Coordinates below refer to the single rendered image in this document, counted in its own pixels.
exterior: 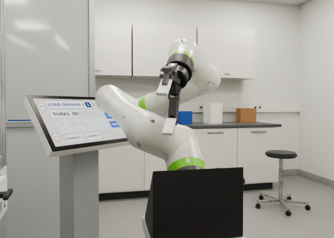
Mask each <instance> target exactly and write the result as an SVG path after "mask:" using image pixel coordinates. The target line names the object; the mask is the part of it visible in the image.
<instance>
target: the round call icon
mask: <svg viewBox="0 0 334 238"><path fill-rule="evenodd" d="M50 135H51V137H52V139H53V141H62V138H61V136H60V134H59V133H50Z"/></svg>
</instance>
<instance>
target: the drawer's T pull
mask: <svg viewBox="0 0 334 238"><path fill-rule="evenodd" d="M12 193H13V189H8V190H7V191H2V192H0V198H2V199H3V200H8V199H9V197H10V196H11V194H12Z"/></svg>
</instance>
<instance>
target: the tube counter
mask: <svg viewBox="0 0 334 238"><path fill-rule="evenodd" d="M70 111H71V113H72V115H73V117H93V116H103V115H102V113H101V112H100V110H70Z"/></svg>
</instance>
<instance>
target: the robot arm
mask: <svg viewBox="0 0 334 238"><path fill-rule="evenodd" d="M168 55H169V58H168V61H167V64H166V65H165V66H164V67H162V69H160V72H164V74H160V78H162V79H161V82H160V85H159V87H158V90H157V91H154V92H151V93H148V94H147V95H145V96H143V97H141V98H139V99H136V98H134V97H132V96H130V95H128V94H126V93H125V92H123V91H122V90H120V89H119V88H118V87H116V86H114V85H105V86H102V87H101V88H100V89H99V90H98V91H97V93H96V95H95V102H96V104H97V106H98V108H99V109H100V110H102V111H104V112H105V113H107V114H108V115H110V116H111V117H112V118H113V119H114V120H115V121H116V122H117V123H118V125H119V126H120V127H121V129H122V130H123V132H124V134H125V136H126V138H127V140H128V142H129V143H130V144H131V145H132V146H133V147H135V148H137V149H139V150H141V151H144V152H146V153H149V154H151V155H154V156H156V157H159V158H161V159H164V160H165V162H166V167H167V170H188V169H205V162H204V159H203V156H202V152H201V149H200V145H199V142H198V139H197V136H196V133H195V132H194V131H193V130H192V129H191V128H189V127H187V126H183V125H180V124H178V123H177V122H178V120H177V119H178V110H179V105H180V104H182V103H184V102H186V101H188V100H191V99H193V98H195V97H198V96H201V95H204V94H207V93H211V92H213V91H215V90H216V89H217V88H218V86H219V85H220V82H221V75H220V73H219V71H218V70H217V68H215V67H214V66H213V65H212V64H211V63H210V62H209V61H208V60H207V59H206V57H205V56H204V55H203V53H202V52H201V51H200V49H199V48H198V46H197V45H196V44H195V42H193V41H192V40H190V39H187V38H181V39H178V40H176V41H174V42H173V43H172V45H171V47H170V49H169V53H168ZM166 112H168V118H166V119H165V118H163V117H161V115H164V114H165V113H166Z"/></svg>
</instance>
